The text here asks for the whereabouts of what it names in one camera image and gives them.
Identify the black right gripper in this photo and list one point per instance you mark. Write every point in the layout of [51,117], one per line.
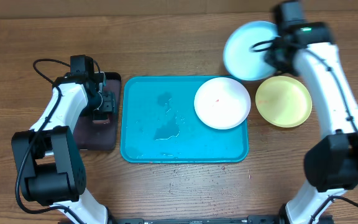
[267,56]

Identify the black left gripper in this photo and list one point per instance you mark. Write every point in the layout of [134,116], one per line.
[109,104]

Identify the pink cleaning sponge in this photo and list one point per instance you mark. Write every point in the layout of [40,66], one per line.
[101,121]

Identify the light blue plate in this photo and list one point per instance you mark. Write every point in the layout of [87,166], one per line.
[244,51]

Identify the yellow green plate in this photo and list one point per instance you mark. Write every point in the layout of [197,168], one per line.
[283,101]

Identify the white plate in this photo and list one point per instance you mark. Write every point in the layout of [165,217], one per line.
[222,103]

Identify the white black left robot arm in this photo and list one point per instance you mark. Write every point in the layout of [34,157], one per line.
[82,112]

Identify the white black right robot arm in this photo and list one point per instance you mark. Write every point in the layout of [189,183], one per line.
[307,49]

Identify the black water tray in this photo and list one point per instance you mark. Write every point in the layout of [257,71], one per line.
[93,137]

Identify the teal serving tray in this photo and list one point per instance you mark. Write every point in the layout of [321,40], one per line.
[160,125]

